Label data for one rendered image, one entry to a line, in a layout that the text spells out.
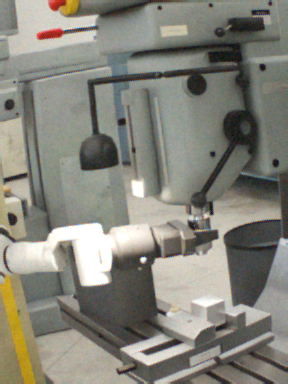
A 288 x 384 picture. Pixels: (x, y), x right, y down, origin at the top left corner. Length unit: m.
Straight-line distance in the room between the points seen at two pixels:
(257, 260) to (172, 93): 2.11
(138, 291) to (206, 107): 0.62
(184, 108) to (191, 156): 0.09
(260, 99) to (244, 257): 2.04
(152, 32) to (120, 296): 0.76
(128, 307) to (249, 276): 1.68
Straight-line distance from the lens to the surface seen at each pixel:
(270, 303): 1.75
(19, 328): 3.20
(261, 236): 3.71
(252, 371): 1.42
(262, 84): 1.34
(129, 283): 1.70
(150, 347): 1.44
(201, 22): 1.26
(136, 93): 1.29
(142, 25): 1.22
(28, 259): 1.41
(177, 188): 1.30
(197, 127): 1.27
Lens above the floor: 1.63
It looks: 12 degrees down
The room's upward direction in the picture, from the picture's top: 7 degrees counter-clockwise
